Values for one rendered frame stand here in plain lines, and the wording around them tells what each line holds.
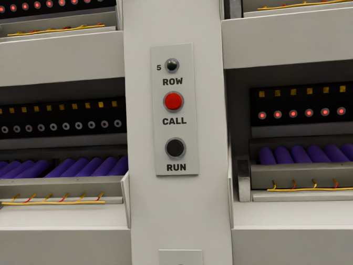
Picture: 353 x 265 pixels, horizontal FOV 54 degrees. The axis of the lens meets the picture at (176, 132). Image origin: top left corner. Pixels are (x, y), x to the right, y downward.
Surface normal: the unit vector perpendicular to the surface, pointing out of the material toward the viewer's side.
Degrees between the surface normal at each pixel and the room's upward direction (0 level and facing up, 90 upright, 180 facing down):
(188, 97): 90
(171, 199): 90
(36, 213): 18
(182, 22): 90
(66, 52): 108
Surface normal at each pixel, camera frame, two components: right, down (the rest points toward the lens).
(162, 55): -0.17, -0.03
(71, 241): -0.15, 0.29
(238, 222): -0.09, -0.96
